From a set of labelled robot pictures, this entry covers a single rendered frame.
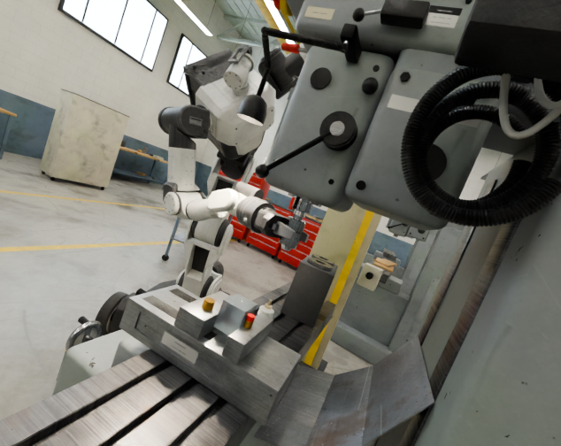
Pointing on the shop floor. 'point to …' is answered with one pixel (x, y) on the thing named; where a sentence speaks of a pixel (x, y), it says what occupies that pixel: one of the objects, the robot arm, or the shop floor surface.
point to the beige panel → (346, 236)
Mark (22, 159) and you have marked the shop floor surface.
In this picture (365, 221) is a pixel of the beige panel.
